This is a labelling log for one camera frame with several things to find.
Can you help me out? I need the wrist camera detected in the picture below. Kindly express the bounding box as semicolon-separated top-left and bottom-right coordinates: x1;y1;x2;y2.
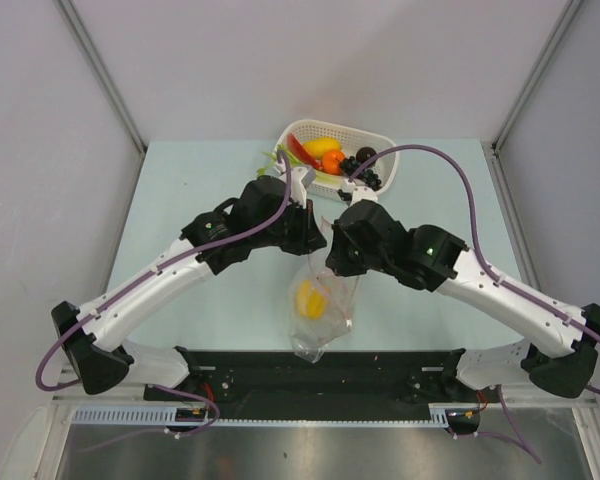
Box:
337;179;378;206
275;165;316;209

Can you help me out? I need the orange fake orange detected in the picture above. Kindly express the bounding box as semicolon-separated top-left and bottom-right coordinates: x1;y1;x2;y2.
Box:
321;150;346;176

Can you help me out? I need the purple cable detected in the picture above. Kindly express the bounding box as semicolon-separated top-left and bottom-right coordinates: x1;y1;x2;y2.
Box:
348;144;600;399
34;150;294;392

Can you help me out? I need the white slotted cable duct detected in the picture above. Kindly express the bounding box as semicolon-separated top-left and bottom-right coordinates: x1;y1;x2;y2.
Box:
72;405;221;424

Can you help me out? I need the fake black grape bunch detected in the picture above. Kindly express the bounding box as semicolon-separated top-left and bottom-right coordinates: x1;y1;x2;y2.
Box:
339;155;383;191

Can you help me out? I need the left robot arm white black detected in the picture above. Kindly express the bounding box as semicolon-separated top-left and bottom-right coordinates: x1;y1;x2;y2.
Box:
51;168;326;400

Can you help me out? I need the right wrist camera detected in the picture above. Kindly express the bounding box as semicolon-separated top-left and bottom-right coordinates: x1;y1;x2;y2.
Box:
337;179;378;206

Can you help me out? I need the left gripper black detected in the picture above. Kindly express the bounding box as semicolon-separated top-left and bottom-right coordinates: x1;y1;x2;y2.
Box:
251;197;326;256

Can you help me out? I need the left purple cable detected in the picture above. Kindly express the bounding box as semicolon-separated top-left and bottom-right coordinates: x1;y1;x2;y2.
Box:
34;150;294;392

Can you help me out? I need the yellow fake lemon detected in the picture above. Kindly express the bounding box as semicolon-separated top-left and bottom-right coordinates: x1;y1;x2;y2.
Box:
302;137;341;159

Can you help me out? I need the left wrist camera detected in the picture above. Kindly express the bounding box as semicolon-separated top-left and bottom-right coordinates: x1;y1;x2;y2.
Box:
275;165;316;209

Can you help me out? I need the clear zip top bag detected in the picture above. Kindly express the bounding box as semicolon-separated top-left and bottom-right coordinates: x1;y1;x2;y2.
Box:
287;215;363;363

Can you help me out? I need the yellow fake bell pepper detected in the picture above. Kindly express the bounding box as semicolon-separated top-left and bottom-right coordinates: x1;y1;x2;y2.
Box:
295;280;328;320

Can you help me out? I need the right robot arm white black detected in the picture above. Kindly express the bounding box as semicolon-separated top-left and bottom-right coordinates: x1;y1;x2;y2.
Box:
326;200;600;401

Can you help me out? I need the fake green lettuce leaf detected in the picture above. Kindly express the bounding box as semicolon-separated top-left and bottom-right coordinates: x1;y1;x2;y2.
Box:
255;143;336;185

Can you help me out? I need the white perforated plastic basket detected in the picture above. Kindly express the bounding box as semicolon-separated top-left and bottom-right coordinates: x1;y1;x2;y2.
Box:
269;119;395;199

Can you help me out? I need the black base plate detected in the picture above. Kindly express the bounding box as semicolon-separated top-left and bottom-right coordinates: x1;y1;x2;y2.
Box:
143;348;496;422

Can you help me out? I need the dark purple fake plum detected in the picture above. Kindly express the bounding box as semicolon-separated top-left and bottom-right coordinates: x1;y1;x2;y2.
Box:
355;146;377;164

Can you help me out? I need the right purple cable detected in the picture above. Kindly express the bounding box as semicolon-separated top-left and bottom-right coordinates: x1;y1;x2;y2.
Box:
348;144;600;399

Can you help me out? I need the fake watermelon slice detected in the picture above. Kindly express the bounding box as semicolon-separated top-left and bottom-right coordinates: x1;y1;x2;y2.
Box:
286;133;322;171

